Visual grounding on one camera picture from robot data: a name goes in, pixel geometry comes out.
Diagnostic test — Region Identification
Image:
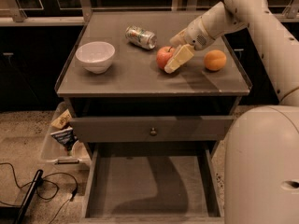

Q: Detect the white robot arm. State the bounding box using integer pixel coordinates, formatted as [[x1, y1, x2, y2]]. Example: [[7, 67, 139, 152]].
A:
[[165, 0, 299, 224]]

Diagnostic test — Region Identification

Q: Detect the crushed soda can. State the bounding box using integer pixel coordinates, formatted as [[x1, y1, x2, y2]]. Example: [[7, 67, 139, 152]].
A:
[[125, 25, 157, 50]]

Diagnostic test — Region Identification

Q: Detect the black cable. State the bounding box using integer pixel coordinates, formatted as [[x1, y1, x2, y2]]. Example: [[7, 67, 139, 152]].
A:
[[0, 161, 79, 224]]

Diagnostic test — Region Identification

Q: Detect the black stand leg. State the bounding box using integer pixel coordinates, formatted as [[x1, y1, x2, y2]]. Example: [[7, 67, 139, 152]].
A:
[[13, 169, 43, 224]]

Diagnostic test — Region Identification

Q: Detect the red apple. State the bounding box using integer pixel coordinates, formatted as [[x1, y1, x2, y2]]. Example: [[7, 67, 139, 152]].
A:
[[156, 46, 175, 70]]

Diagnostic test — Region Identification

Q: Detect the grey top drawer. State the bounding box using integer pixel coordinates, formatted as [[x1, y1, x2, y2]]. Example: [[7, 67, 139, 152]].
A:
[[70, 116, 233, 143]]

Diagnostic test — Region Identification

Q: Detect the orange fruit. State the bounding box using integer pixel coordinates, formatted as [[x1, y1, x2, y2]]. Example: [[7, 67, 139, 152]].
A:
[[204, 49, 227, 72]]

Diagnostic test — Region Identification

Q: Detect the yellow snack packet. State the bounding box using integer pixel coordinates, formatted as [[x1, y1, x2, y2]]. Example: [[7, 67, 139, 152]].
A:
[[51, 109, 72, 129]]

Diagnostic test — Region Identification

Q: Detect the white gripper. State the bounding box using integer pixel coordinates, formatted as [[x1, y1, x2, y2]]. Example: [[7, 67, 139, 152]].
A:
[[164, 16, 215, 74]]

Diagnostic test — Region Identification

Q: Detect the white ceramic bowl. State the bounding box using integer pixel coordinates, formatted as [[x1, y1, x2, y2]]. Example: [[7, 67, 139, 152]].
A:
[[75, 41, 115, 74]]

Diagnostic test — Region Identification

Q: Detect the open grey middle drawer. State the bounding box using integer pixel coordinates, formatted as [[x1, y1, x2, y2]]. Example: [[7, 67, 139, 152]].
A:
[[80, 144, 224, 224]]

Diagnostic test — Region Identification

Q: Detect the dark snack bag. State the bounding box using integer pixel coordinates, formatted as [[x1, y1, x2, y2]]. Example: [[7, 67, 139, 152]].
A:
[[50, 127, 78, 151]]

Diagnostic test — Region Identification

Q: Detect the brass drawer knob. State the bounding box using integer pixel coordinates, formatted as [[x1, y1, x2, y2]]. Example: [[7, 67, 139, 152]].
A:
[[149, 128, 157, 136]]

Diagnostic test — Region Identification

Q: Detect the grey wooden drawer cabinet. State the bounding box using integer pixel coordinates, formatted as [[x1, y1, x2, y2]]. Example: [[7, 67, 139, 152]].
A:
[[54, 10, 252, 224]]

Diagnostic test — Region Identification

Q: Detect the clear plastic storage bin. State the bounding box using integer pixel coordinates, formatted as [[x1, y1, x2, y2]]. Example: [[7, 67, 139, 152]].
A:
[[38, 101, 92, 166]]

